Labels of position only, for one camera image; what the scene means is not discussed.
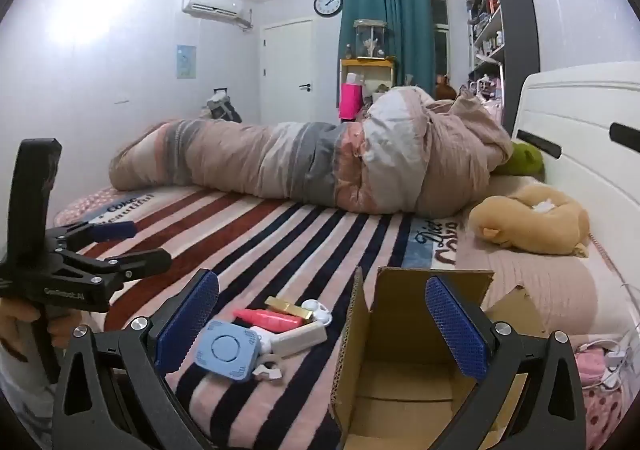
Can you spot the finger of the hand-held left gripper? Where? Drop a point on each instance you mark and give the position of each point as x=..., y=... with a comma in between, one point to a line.
x=145, y=259
x=117, y=229

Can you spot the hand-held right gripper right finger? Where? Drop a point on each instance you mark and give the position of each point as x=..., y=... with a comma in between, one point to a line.
x=457, y=335

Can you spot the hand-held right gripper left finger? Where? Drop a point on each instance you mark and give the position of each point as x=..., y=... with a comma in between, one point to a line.
x=187, y=325

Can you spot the blue square handheld fan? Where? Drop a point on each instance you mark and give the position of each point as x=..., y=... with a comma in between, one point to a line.
x=225, y=349

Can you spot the brown cardboard box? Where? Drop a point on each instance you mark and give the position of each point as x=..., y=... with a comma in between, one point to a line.
x=400, y=380

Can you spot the pink tube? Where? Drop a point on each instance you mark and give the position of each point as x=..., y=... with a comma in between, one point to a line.
x=265, y=320

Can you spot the small white plastic hook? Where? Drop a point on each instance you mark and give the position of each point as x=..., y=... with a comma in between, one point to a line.
x=267, y=369

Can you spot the gold lipstick case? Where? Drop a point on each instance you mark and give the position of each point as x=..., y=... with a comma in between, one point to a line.
x=287, y=307

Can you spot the white rectangular bottle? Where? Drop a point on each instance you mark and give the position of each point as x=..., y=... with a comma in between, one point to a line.
x=295, y=337

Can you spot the white round plastic clip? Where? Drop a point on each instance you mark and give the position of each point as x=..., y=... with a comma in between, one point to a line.
x=317, y=310

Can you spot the person's left hand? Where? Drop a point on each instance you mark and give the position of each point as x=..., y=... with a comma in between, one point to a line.
x=17, y=316

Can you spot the pink pillow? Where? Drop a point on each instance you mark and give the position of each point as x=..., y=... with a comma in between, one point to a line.
x=540, y=285

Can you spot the striped printed blanket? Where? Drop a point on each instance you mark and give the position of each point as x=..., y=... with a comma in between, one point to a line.
x=280, y=250

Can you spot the yellow plush toy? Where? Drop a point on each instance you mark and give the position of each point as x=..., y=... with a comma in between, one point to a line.
x=525, y=225

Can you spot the dark backpack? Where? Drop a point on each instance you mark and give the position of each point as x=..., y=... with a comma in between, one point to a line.
x=224, y=108

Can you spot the pink dotted cloth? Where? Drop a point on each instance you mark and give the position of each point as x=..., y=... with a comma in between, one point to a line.
x=602, y=410

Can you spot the pink grey rolled quilt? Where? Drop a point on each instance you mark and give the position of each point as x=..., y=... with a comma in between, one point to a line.
x=280, y=159

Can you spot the green plush toy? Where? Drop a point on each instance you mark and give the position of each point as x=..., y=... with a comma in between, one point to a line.
x=525, y=159

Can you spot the white door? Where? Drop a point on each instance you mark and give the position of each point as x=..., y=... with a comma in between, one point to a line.
x=287, y=69

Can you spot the white air conditioner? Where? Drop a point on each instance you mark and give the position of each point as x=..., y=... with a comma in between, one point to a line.
x=212, y=3

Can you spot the brown teddy bear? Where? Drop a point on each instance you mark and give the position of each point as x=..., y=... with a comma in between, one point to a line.
x=445, y=88

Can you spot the white bed headboard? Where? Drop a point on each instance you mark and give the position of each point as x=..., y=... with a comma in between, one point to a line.
x=580, y=119

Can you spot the bright pink bag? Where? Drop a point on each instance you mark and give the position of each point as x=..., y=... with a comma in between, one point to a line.
x=350, y=102

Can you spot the yellow cabinet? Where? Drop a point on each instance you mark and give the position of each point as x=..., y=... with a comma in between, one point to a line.
x=375, y=72

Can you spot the glass display case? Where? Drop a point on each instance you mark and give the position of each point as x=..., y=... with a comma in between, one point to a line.
x=370, y=39

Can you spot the teal curtain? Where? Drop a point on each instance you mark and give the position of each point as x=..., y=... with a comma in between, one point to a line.
x=405, y=29

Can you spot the dark tall shelf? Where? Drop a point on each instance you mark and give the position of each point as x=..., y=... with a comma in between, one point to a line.
x=517, y=29

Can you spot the light blue wall poster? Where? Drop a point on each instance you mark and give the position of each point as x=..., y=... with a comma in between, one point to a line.
x=186, y=61

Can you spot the round wall clock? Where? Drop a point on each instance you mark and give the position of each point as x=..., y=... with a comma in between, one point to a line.
x=328, y=3

